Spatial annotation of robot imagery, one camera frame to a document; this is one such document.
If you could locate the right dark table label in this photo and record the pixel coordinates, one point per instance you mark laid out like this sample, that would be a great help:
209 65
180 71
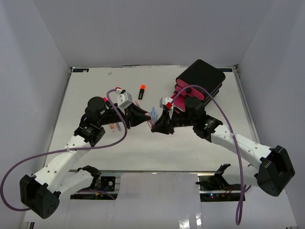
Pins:
225 69

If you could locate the dark blue table label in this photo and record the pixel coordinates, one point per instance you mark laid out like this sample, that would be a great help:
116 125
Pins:
80 70

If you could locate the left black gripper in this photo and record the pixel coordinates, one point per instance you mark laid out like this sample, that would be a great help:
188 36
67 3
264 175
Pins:
137 115

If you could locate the black pink drawer organizer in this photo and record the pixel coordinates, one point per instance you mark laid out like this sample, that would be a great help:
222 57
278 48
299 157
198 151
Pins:
202 74

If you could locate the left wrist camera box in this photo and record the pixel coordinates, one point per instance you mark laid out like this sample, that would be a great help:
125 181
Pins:
124 99

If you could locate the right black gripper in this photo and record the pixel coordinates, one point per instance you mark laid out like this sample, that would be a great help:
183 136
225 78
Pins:
164 124

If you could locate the orange cap black highlighter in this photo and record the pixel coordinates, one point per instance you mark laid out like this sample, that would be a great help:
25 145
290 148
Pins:
141 92

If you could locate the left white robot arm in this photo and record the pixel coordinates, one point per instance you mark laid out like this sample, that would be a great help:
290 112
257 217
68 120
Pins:
43 191

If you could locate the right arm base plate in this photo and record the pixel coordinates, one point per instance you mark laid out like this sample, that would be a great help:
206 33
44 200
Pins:
214 183

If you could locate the pink cap black highlighter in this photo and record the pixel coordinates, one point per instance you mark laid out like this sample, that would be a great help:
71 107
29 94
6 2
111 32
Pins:
107 103

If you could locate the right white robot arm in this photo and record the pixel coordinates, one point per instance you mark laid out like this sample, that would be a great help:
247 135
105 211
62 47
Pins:
273 167

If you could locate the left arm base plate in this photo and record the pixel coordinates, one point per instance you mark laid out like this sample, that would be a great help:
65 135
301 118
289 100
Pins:
102 184

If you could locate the pink translucent correction pen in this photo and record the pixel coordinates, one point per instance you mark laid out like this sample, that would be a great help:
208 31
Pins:
151 121

